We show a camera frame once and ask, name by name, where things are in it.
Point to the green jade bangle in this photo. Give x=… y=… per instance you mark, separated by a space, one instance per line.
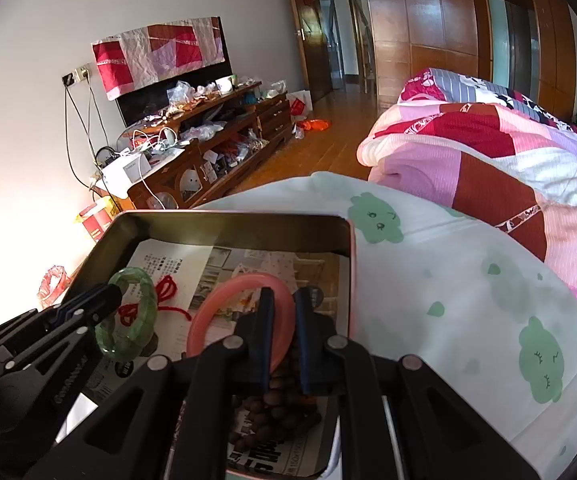
x=131 y=275

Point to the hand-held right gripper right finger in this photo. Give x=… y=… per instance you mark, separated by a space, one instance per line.
x=302 y=340

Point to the orange plastic bag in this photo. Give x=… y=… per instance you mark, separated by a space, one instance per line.
x=314 y=124

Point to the red yellow package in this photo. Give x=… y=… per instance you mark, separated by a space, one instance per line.
x=96 y=217

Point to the black television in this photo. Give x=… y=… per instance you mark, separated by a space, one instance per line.
x=143 y=105

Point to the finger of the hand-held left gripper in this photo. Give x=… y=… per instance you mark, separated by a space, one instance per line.
x=71 y=311
x=63 y=355

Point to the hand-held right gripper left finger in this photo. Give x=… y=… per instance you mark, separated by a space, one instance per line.
x=266 y=340

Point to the red white paper bag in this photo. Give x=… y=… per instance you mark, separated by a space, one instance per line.
x=299 y=106

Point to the pink bangle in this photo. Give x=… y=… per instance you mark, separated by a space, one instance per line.
x=208 y=300

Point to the wooden door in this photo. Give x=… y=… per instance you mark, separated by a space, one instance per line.
x=313 y=45

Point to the wooden television cabinet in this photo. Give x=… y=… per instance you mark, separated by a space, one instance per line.
x=273 y=115

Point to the red plastic bag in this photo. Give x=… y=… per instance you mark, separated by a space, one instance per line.
x=54 y=285

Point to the white cloth with green print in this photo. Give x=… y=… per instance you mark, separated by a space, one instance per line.
x=443 y=310

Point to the wooden wardrobe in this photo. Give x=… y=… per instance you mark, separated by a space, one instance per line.
x=438 y=35

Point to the white cardboard box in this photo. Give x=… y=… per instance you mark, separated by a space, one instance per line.
x=126 y=172

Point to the red pink patchwork cover cloth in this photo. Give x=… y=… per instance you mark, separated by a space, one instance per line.
x=158 y=50

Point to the striped panda blanket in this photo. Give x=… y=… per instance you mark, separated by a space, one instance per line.
x=448 y=82

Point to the pink red patchwork quilt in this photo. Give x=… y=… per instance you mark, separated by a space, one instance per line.
x=493 y=160

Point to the newspaper liner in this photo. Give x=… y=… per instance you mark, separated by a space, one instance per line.
x=178 y=265

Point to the wall socket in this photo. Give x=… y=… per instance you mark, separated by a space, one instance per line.
x=76 y=76

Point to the pink metal tin box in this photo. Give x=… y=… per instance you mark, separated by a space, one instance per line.
x=218 y=230

